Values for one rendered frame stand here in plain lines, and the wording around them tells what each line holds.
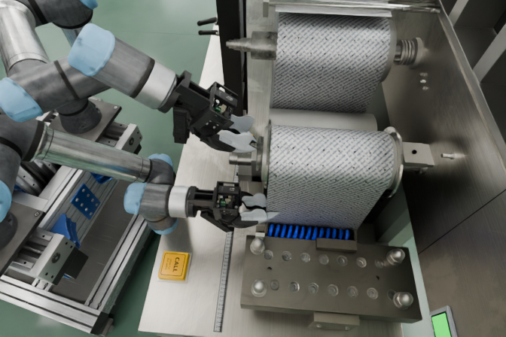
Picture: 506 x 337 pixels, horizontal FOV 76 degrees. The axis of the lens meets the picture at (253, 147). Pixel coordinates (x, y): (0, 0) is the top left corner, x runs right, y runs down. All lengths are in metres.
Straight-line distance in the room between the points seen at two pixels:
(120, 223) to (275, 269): 1.20
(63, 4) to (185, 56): 2.03
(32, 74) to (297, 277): 0.67
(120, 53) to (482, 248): 0.61
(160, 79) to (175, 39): 2.60
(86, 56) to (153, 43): 2.62
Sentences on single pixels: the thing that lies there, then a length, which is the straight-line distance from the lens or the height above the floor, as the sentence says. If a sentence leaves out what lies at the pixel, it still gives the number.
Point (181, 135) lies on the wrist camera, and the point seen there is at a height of 1.32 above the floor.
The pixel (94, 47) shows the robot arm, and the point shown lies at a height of 1.52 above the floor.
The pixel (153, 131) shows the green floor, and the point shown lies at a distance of 2.42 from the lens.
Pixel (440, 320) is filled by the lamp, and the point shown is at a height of 1.19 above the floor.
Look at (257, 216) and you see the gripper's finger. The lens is 0.78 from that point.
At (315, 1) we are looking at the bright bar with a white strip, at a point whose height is 1.46.
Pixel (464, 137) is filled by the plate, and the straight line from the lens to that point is 0.65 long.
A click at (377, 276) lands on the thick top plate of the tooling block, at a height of 1.02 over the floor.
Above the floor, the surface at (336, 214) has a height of 1.11.
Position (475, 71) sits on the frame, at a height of 1.46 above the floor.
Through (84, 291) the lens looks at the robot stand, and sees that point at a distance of 1.82.
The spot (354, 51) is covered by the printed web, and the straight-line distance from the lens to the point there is 0.75.
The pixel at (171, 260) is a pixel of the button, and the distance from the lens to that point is 0.96.
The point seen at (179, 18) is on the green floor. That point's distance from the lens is 3.41.
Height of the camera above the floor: 1.82
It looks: 55 degrees down
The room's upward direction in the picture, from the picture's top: straight up
